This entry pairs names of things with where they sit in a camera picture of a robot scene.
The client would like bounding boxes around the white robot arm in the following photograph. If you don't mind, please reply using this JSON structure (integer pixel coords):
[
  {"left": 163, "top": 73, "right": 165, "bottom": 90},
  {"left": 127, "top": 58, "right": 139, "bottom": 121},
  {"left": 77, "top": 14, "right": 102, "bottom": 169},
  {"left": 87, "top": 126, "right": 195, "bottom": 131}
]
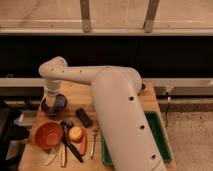
[{"left": 39, "top": 57, "right": 167, "bottom": 171}]

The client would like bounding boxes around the pale wooden spoon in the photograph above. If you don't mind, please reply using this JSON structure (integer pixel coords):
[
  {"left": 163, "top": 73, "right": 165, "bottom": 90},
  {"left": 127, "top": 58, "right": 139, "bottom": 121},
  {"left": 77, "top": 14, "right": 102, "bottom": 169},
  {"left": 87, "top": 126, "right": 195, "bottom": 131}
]
[{"left": 44, "top": 148, "right": 58, "bottom": 166}]

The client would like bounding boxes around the silver fork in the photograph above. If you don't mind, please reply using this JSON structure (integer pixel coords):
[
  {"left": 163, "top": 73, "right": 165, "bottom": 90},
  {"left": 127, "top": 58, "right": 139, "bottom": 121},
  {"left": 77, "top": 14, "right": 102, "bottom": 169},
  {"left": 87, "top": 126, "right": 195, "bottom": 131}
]
[{"left": 90, "top": 129, "right": 98, "bottom": 159}]

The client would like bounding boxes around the wooden handled knife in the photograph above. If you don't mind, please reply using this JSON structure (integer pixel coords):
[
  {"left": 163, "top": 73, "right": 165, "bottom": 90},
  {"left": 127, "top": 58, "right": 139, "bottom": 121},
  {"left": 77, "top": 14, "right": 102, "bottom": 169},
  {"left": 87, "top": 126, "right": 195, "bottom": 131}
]
[{"left": 60, "top": 143, "right": 66, "bottom": 168}]

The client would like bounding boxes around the yellow red apple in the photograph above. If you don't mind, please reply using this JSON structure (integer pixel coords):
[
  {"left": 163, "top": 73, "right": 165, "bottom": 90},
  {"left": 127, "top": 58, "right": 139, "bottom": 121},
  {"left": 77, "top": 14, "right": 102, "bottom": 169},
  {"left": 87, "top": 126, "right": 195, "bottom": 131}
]
[{"left": 69, "top": 126, "right": 83, "bottom": 142}]

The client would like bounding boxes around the blue sponge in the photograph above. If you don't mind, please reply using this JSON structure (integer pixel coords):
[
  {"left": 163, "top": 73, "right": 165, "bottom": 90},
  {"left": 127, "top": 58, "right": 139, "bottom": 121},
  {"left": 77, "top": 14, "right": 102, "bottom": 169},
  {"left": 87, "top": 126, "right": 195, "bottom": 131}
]
[{"left": 47, "top": 98, "right": 63, "bottom": 110}]

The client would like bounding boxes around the purple bowl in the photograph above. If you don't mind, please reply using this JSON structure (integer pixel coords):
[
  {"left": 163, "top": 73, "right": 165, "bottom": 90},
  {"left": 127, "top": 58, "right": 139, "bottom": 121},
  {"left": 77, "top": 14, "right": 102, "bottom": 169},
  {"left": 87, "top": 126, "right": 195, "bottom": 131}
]
[{"left": 41, "top": 94, "right": 67, "bottom": 117}]

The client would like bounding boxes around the orange bowl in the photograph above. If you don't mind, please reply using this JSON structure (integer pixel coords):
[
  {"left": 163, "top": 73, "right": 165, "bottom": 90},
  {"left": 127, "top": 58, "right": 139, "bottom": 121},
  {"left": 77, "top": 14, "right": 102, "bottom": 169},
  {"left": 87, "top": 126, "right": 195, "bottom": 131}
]
[{"left": 34, "top": 122, "right": 63, "bottom": 150}]

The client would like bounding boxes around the orange carrot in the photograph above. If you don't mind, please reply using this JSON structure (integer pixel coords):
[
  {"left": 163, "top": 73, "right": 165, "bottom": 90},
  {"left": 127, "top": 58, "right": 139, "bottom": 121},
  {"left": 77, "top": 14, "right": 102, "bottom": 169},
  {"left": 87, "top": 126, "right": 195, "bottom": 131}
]
[{"left": 79, "top": 130, "right": 87, "bottom": 156}]

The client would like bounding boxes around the black rectangular block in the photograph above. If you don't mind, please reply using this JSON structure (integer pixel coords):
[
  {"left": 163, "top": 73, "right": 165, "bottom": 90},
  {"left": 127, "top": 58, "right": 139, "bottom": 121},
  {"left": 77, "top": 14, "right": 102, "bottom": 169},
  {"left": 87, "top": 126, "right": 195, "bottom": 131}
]
[{"left": 76, "top": 108, "right": 92, "bottom": 127}]

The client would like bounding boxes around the green plastic tray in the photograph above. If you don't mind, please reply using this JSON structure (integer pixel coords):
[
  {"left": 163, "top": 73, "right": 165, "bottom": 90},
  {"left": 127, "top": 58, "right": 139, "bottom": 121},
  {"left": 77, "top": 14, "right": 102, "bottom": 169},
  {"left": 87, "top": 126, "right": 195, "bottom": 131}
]
[{"left": 101, "top": 111, "right": 172, "bottom": 167}]

